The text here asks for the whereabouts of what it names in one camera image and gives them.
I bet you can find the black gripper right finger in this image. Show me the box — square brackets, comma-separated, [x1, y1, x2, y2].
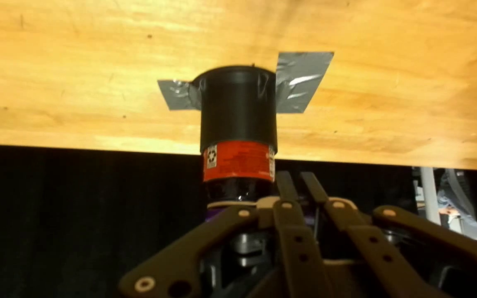
[298, 171, 477, 298]

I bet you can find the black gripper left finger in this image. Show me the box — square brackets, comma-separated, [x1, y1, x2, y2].
[117, 169, 331, 298]

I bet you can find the red tape band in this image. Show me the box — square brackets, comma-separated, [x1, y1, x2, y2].
[200, 139, 278, 184]

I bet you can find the dark brown plastic cup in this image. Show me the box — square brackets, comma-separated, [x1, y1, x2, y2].
[197, 63, 281, 222]

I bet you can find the white vertical pole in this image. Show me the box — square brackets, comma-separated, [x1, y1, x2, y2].
[417, 166, 445, 224]

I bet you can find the grey cluttered equipment rack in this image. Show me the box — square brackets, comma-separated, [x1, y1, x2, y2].
[439, 167, 477, 243]

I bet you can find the grey square coaster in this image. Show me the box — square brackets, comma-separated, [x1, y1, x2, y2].
[156, 78, 205, 113]

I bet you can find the grey duct tape piece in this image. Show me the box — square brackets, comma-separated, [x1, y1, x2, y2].
[273, 50, 336, 116]

